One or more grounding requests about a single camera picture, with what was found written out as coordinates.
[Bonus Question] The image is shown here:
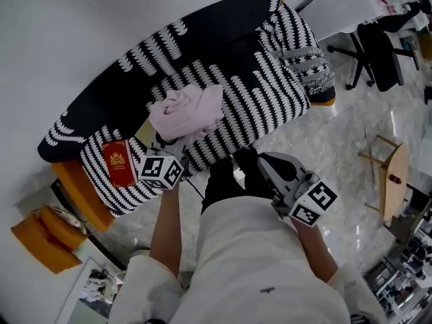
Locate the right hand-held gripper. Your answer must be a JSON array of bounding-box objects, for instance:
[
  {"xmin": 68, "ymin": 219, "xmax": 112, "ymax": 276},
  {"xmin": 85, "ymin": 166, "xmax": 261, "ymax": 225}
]
[{"xmin": 256, "ymin": 153, "xmax": 339, "ymax": 228}]

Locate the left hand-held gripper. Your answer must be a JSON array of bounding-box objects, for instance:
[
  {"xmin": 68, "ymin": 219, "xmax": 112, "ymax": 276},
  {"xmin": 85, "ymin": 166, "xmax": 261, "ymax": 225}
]
[{"xmin": 138, "ymin": 132, "xmax": 192, "ymax": 192}]

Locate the pink cloth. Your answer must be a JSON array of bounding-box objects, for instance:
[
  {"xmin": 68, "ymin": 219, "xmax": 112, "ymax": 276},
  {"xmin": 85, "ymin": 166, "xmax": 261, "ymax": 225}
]
[{"xmin": 148, "ymin": 83, "xmax": 224, "ymax": 143}]

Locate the orange sofa with patterned cover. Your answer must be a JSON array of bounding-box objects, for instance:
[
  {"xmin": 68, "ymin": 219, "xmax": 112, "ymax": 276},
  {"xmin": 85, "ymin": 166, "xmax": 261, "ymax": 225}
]
[{"xmin": 36, "ymin": 0, "xmax": 337, "ymax": 219}]

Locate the person's right forearm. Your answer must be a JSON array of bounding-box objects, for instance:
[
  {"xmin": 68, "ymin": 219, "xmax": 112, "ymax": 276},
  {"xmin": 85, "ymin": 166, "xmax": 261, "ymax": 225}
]
[{"xmin": 290, "ymin": 219, "xmax": 340, "ymax": 283}]

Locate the person's left forearm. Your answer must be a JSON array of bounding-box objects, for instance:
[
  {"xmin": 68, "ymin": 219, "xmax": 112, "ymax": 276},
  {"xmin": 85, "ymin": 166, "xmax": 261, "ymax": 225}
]
[{"xmin": 149, "ymin": 186, "xmax": 185, "ymax": 279}]

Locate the red book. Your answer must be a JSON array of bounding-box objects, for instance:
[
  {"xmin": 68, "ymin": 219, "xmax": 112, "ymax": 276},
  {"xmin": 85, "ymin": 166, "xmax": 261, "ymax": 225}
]
[{"xmin": 101, "ymin": 139, "xmax": 138, "ymax": 188}]

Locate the yellow book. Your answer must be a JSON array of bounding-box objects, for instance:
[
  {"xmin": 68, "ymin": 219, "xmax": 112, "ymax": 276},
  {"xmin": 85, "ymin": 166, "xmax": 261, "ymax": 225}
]
[{"xmin": 134, "ymin": 118, "xmax": 159, "ymax": 148}]

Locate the white patterned cushion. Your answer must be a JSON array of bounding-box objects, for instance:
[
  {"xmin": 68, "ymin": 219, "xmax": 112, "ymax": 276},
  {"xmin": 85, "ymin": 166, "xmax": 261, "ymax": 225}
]
[{"xmin": 50, "ymin": 206, "xmax": 82, "ymax": 227}]

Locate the person's white shirt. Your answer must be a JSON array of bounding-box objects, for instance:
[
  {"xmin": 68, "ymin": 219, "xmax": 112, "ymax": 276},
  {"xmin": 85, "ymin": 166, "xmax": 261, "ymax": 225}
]
[{"xmin": 107, "ymin": 196, "xmax": 389, "ymax": 324}]

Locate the small orange cushion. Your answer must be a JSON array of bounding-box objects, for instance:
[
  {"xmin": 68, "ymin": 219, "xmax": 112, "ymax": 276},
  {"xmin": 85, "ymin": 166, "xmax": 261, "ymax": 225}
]
[{"xmin": 39, "ymin": 205, "xmax": 87, "ymax": 251}]

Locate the round wooden stool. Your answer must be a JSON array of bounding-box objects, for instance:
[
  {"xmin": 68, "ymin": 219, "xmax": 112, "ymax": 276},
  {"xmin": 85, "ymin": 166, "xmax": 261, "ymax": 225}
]
[{"xmin": 358, "ymin": 134, "xmax": 409, "ymax": 223}]

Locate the mountain picture poster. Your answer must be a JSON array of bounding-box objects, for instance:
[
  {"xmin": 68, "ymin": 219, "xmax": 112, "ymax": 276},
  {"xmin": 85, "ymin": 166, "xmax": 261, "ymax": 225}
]
[{"xmin": 69, "ymin": 256, "xmax": 131, "ymax": 324}]

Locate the large orange cushion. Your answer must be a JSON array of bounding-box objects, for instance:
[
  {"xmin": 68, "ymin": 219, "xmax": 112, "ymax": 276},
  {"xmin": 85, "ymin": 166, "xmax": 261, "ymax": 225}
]
[{"xmin": 9, "ymin": 211, "xmax": 84, "ymax": 275}]

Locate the black office chair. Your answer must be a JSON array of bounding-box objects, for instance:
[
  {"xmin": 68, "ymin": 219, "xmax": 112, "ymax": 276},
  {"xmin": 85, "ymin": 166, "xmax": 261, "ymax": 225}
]
[{"xmin": 327, "ymin": 0, "xmax": 432, "ymax": 92}]

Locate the white desk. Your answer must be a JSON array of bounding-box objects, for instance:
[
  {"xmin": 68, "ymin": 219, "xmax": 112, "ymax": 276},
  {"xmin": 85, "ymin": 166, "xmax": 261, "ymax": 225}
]
[{"xmin": 296, "ymin": 0, "xmax": 382, "ymax": 42}]

